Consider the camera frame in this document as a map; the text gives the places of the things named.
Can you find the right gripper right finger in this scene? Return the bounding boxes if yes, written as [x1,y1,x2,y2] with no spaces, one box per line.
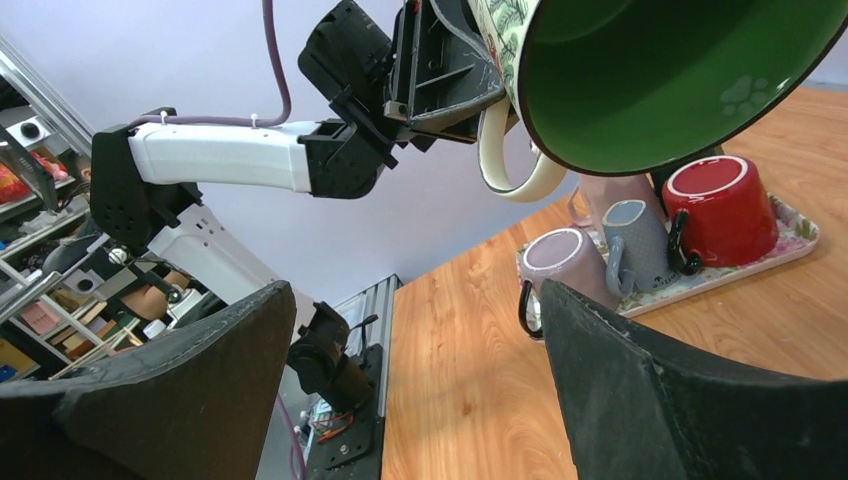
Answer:
[539,280,847,479]

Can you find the left arm base link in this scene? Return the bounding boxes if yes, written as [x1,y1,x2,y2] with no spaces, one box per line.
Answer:
[147,204,280,305]

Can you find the background storage shelf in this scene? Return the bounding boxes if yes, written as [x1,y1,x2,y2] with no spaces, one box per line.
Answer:
[0,39,200,386]

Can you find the red mug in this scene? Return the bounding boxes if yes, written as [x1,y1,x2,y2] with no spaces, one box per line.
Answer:
[662,155,778,276]

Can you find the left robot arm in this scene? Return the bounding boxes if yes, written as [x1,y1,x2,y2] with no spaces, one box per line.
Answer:
[91,1,505,304]

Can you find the cream floral mug green inside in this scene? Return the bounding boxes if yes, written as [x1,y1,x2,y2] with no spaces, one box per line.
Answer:
[466,0,847,203]

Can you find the floral serving tray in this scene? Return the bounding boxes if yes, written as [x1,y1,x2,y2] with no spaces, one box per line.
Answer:
[516,196,819,323]

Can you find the right arm base link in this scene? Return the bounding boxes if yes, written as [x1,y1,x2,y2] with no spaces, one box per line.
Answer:
[287,302,375,413]

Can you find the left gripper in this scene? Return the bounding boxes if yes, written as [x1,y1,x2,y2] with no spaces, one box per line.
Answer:
[296,0,508,150]

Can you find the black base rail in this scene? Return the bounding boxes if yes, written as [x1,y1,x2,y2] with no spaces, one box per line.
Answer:
[306,344,385,479]

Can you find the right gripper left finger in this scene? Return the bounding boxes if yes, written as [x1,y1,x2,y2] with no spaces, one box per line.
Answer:
[1,281,297,479]

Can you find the pink faceted mug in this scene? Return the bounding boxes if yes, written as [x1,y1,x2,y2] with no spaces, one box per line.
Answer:
[566,174,667,242]

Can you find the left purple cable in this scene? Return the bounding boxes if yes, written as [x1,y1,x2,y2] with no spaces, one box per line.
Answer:
[125,0,294,130]

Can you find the mauve mug black handle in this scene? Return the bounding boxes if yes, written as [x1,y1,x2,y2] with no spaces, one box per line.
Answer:
[517,227,621,340]

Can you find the grey blue mug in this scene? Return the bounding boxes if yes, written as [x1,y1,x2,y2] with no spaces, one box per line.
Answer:
[602,199,680,298]

